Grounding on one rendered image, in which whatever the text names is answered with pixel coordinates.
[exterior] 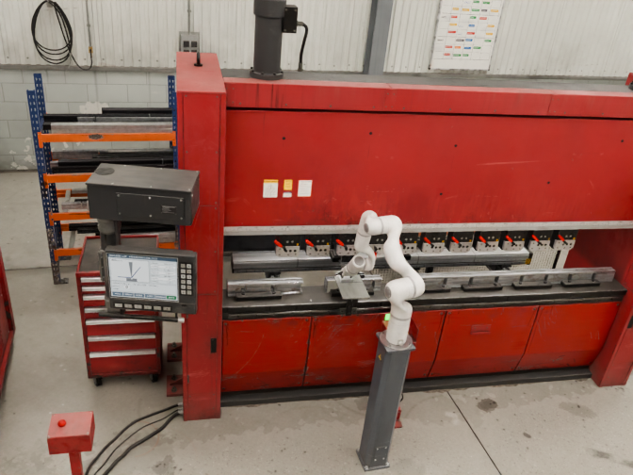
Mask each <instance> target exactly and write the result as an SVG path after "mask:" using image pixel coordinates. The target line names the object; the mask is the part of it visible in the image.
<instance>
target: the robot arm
mask: <svg viewBox="0 0 633 475"><path fill-rule="evenodd" d="M401 230H402V223H401V220H400V219H399V218H398V217H397V216H393V215H391V216H382V217H378V216H377V214H376V213H375V212H374V211H371V210H367V211H366V212H364V213H363V215H362V217H361V219H360V222H359V226H358V230H357V234H356V239H355V242H354V249H355V250H356V251H358V252H361V253H364V254H367V255H368V258H367V259H364V258H363V257H362V256H361V255H358V254H357V255H355V256H354V257H353V258H352V259H351V260H350V262H349V263H348V264H347V265H346V267H344V268H343V269H342V270H341V271H340V272H338V274H339V275H340V277H341V279H343V277H344V276H350V278H352V276H355V275H357V274H359V273H360V270H373V268H374V265H375V260H376V256H375V254H374V251H373V250H372V249H371V247H370V246H368V244H369V241H370V239H371V235H372V236H375V235H381V234H387V236H388V239H387V240H386V241H385V243H384V245H383V253H384V256H385V258H386V261H387V263H388V265H389V266H390V268H391V269H392V270H394V271H396V272H398V273H399V274H400V275H401V276H402V277H403V278H400V279H397V280H393V281H390V282H389V283H388V284H387V285H386V286H385V289H384V294H385V296H386V297H387V299H388V300H389V302H390V303H391V312H390V317H389V322H388V327H387V330H384V331H383V332H381V335H380V341H381V344H382V345H384V346H385V347H386V348H388V349H391V350H394V351H404V350H407V349H409V348H410V347H411V346H412V343H413V341H412V338H411V337H410V336H409V335H408V331H409V326H410V321H411V316H412V312H413V309H412V306H411V305H410V304H409V303H408V302H405V301H404V300H408V299H411V298H416V297H419V296H421V295H422V294H423V293H424V291H425V284H424V281H423V280H422V278H421V277H420V275H419V274H418V273H417V272H416V271H415V270H414V269H413V268H412V267H411V266H410V265H409V264H408V263H407V261H406V260H405V258H404V255H403V253H402V251H401V248H400V245H399V236H400V233H401Z"/></svg>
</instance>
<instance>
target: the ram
mask: <svg viewBox="0 0 633 475"><path fill-rule="evenodd" d="M264 180H278V191H277V197H263V194H264ZM284 180H293V181H292V190H284ZM299 180H313V182H312V191H311V197H298V186H299ZM284 192H291V197H284ZM367 210H371V211H374V212H375V213H376V214H377V216H378V217H382V216H391V215H393V216H397V217H398V218H399V219H400V220H401V223H402V224H435V223H499V222H562V221H633V118H605V117H571V116H538V115H503V114H468V113H433V112H399V111H364V110H329V109H295V108H261V107H226V135H225V185H224V227H246V226H309V225H359V222H360V219H361V217H362V215H363V213H364V212H366V211H367ZM619 228H633V225H578V226H520V227H463V228H406V229H402V230H401V233H409V232H461V231H513V230H566V229H619ZM357 230H358V229H349V230H292V231H234V232H224V234H223V235H224V236H251V235H303V234H356V233H357Z"/></svg>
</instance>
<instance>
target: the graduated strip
mask: <svg viewBox="0 0 633 475"><path fill-rule="evenodd" d="M578 225H633V221H562V222H499V223H435V224H402V229H406V228H463V227H520V226H578ZM358 226H359V225H309V226H246V227H224V232H234V231H292V230H349V229H358Z"/></svg>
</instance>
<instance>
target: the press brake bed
mask: <svg viewBox="0 0 633 475"><path fill-rule="evenodd" d="M623 297H624V295H614V296H593V297H572V298H551V299H530V300H509V301H489V302H468V303H427V304H411V306H412V309H413V312H412V318H413V320H414V322H415V324H416V326H417V328H418V330H419V331H418V335H417V340H416V343H415V351H411V354H410V358H409V363H408V367H407V371H406V376H405V381H404V386H403V389H402V393H408V392H420V391H430V390H441V389H455V388H467V387H480V386H491V385H514V384H525V383H539V382H553V381H565V380H575V379H583V378H587V379H589V378H591V377H592V373H591V372H590V371H589V369H588V367H589V365H590V364H591V363H592V362H593V360H594V359H595V358H596V356H597V355H598V354H599V353H600V352H601V351H602V349H603V347H604V344H605V342H606V339H607V337H608V334H609V331H610V328H611V326H612V323H613V322H614V319H615V317H616V314H617V312H618V310H619V307H620V305H621V302H622V299H623ZM390 312H391V305H385V306H364V307H352V312H351V316H346V315H345V314H346V307H343V308H322V309H302V310H281V311H259V312H238V313H222V334H221V383H220V407H227V406H237V405H249V404H261V403H274V402H288V401H309V400H321V399H334V398H346V397H357V396H369V391H370V387H371V381H372V375H373V370H374V365H375V359H376V354H377V349H378V343H379V339H378V338H377V336H376V333H377V332H380V331H381V323H382V318H383V313H390ZM489 324H491V328H490V332H491V333H490V334H485V335H471V334H470V332H471V328H472V325H489Z"/></svg>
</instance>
